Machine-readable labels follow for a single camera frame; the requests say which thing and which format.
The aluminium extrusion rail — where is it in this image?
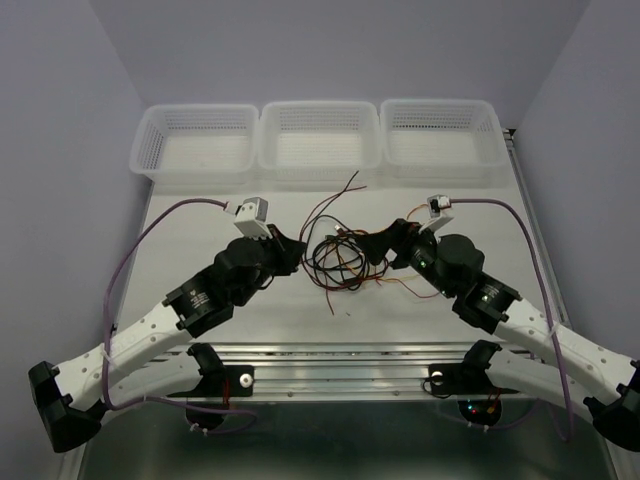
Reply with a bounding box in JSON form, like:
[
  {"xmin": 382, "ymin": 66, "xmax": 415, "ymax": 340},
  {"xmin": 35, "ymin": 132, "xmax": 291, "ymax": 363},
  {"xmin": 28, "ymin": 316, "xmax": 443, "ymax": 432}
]
[{"xmin": 149, "ymin": 342, "xmax": 531, "ymax": 401}]

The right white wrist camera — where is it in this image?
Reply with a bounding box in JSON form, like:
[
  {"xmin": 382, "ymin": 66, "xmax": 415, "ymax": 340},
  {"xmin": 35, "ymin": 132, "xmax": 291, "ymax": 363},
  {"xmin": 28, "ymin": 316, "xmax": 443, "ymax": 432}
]
[{"xmin": 420, "ymin": 194, "xmax": 453, "ymax": 232}]

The black usb cable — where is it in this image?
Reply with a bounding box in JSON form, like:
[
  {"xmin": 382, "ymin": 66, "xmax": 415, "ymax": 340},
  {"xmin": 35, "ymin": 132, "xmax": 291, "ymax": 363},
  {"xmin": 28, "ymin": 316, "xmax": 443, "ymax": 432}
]
[{"xmin": 301, "ymin": 214, "xmax": 391, "ymax": 292}]

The orange yellow thin wire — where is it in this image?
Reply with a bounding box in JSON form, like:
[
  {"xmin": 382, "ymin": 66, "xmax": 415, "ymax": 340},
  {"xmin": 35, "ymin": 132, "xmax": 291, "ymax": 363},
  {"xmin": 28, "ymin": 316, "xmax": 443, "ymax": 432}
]
[{"xmin": 324, "ymin": 207, "xmax": 426, "ymax": 296}]

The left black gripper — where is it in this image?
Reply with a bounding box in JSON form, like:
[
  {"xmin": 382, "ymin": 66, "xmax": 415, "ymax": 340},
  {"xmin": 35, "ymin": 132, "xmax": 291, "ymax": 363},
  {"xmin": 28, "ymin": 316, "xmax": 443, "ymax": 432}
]
[{"xmin": 234, "ymin": 223, "xmax": 306, "ymax": 307}]

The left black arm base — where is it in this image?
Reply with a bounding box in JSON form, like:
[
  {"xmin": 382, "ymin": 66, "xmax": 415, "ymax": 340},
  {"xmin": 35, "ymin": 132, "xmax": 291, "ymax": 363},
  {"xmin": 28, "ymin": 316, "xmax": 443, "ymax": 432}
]
[{"xmin": 167, "ymin": 343, "xmax": 257, "ymax": 436}]

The dark red thin wire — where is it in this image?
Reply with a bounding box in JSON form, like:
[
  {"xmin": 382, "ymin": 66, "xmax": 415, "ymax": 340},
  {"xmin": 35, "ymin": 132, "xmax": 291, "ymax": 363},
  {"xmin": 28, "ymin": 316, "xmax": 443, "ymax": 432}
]
[{"xmin": 298, "ymin": 184, "xmax": 449, "ymax": 317}]

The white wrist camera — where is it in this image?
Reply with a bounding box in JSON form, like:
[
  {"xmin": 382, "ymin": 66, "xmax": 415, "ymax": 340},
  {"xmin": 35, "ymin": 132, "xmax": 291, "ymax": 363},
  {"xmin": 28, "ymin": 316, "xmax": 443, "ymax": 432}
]
[
  {"xmin": 234, "ymin": 197, "xmax": 271, "ymax": 239},
  {"xmin": 420, "ymin": 194, "xmax": 453, "ymax": 232}
]

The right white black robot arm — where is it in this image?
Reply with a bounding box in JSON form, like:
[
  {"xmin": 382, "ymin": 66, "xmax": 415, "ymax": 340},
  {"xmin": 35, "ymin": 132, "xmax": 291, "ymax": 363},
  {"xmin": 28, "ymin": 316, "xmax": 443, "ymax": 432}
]
[{"xmin": 357, "ymin": 219, "xmax": 639, "ymax": 452}]

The middle white perforated basket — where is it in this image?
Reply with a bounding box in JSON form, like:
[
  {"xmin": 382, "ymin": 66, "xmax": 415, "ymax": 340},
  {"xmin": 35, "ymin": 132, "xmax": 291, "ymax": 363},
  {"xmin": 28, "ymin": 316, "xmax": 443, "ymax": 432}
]
[{"xmin": 256, "ymin": 100, "xmax": 382, "ymax": 183}]

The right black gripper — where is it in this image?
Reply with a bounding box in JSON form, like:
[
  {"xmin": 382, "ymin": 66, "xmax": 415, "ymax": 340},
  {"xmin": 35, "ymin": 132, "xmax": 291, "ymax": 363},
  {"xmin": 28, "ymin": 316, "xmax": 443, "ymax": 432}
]
[{"xmin": 355, "ymin": 217, "xmax": 456, "ymax": 298}]

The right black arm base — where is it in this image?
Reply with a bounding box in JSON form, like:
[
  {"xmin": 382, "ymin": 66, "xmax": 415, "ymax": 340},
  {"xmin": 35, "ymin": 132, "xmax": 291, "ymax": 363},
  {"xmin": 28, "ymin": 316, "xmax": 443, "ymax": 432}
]
[{"xmin": 421, "ymin": 340, "xmax": 502, "ymax": 430}]

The dark brown thin wire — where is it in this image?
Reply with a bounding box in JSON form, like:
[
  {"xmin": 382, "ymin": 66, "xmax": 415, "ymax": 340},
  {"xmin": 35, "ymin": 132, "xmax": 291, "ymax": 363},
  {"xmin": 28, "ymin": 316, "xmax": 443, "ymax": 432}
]
[{"xmin": 299, "ymin": 169, "xmax": 391, "ymax": 261}]

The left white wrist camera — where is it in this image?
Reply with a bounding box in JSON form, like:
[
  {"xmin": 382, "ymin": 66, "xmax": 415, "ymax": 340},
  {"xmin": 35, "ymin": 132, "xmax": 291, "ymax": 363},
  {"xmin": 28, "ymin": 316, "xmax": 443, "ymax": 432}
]
[{"xmin": 234, "ymin": 197, "xmax": 271, "ymax": 239}]

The left white perforated basket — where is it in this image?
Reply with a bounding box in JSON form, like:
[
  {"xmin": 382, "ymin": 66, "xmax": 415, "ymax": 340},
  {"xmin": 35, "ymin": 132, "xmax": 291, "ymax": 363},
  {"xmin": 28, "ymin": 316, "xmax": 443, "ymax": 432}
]
[{"xmin": 129, "ymin": 104, "xmax": 259, "ymax": 186}]

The right white perforated basket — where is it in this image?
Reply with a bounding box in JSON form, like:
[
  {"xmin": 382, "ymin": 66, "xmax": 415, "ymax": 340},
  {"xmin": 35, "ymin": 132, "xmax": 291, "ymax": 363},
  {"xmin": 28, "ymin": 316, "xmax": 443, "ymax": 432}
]
[{"xmin": 379, "ymin": 99, "xmax": 508, "ymax": 186}]

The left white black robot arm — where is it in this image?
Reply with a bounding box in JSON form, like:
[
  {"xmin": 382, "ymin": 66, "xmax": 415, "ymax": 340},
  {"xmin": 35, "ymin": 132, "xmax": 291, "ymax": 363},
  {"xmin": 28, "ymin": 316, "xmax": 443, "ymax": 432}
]
[{"xmin": 28, "ymin": 224, "xmax": 306, "ymax": 453}]

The white perforated basket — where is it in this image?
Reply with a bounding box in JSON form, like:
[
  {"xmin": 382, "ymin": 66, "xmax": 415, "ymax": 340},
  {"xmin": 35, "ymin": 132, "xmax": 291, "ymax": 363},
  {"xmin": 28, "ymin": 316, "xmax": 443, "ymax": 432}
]
[
  {"xmin": 129, "ymin": 104, "xmax": 259, "ymax": 186},
  {"xmin": 379, "ymin": 99, "xmax": 508, "ymax": 186},
  {"xmin": 256, "ymin": 100, "xmax": 382, "ymax": 183}
]

